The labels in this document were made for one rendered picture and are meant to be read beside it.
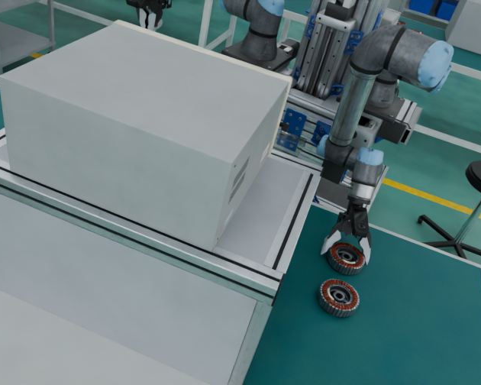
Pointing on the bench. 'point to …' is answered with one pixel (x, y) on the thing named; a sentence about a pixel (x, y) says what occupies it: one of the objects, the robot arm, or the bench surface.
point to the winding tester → (144, 127)
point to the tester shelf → (264, 241)
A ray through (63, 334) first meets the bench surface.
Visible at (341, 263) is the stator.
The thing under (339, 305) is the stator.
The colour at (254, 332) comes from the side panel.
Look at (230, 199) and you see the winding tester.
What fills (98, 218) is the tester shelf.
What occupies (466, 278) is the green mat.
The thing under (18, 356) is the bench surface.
